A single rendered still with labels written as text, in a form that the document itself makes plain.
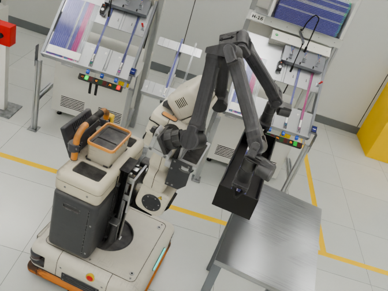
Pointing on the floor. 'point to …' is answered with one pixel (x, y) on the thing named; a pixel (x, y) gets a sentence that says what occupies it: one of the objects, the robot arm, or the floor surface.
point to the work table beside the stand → (271, 244)
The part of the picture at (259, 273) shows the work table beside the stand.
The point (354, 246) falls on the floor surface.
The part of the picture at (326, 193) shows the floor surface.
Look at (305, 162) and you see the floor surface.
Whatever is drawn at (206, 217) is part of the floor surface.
